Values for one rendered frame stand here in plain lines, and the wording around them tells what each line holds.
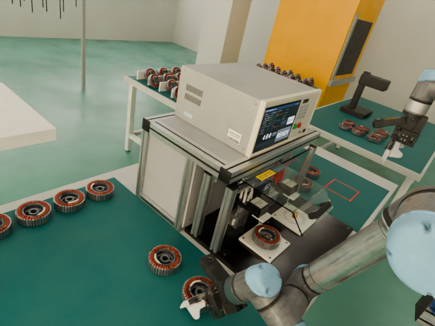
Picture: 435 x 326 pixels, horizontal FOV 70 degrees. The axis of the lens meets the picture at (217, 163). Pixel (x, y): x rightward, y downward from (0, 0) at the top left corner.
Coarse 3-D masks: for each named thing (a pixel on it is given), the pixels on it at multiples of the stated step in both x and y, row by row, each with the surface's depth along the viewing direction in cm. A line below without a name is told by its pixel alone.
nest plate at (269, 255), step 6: (252, 228) 127; (246, 234) 124; (240, 240) 121; (246, 240) 121; (252, 240) 121; (282, 240) 125; (252, 246) 118; (258, 246) 119; (282, 246) 122; (258, 252) 117; (264, 252) 117; (270, 252) 118; (276, 252) 118; (264, 258) 115; (270, 258) 115
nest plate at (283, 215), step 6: (282, 210) 143; (288, 210) 144; (276, 216) 138; (282, 216) 139; (288, 216) 140; (282, 222) 136; (288, 222) 136; (294, 222) 137; (294, 228) 133; (300, 234) 132
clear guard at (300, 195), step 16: (272, 176) 110; (288, 176) 112; (304, 176) 115; (272, 192) 101; (288, 192) 103; (304, 192) 105; (320, 192) 108; (288, 208) 95; (304, 208) 99; (304, 224) 96
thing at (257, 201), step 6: (246, 198) 125; (252, 198) 126; (258, 198) 122; (240, 204) 122; (246, 204) 121; (252, 204) 118; (258, 204) 119; (264, 204) 119; (240, 210) 127; (252, 210) 119; (258, 210) 117; (264, 210) 119; (258, 216) 117; (264, 216) 120; (270, 216) 121
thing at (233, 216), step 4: (236, 208) 130; (232, 212) 127; (244, 212) 129; (248, 212) 129; (232, 216) 126; (236, 216) 125; (240, 216) 126; (244, 216) 127; (236, 220) 125; (240, 220) 126; (244, 220) 129; (236, 224) 126; (240, 224) 128
